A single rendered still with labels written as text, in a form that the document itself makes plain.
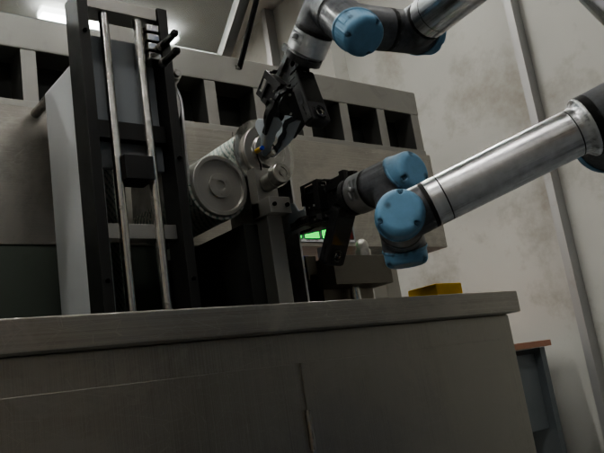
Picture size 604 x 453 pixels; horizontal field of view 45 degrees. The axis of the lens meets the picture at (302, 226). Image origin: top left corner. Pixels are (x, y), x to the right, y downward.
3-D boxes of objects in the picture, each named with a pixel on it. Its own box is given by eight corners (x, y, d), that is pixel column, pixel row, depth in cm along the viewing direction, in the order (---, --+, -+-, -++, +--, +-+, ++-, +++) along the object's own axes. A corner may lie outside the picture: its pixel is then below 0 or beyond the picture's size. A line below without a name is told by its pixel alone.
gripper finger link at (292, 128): (272, 145, 151) (287, 104, 146) (286, 160, 147) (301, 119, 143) (260, 145, 149) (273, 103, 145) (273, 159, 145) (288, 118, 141)
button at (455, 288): (438, 297, 129) (435, 282, 129) (409, 304, 134) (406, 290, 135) (464, 295, 133) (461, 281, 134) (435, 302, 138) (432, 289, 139)
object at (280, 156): (291, 154, 151) (272, 175, 146) (286, 157, 152) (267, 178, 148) (268, 126, 149) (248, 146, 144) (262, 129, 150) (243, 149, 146)
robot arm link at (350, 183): (389, 208, 135) (357, 207, 130) (372, 216, 138) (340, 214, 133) (382, 170, 136) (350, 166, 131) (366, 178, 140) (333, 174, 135)
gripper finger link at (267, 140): (253, 144, 148) (272, 103, 144) (268, 159, 144) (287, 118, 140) (241, 141, 146) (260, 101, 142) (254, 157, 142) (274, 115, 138)
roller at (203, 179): (197, 214, 134) (189, 152, 137) (136, 247, 154) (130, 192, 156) (251, 216, 142) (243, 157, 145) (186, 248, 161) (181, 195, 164)
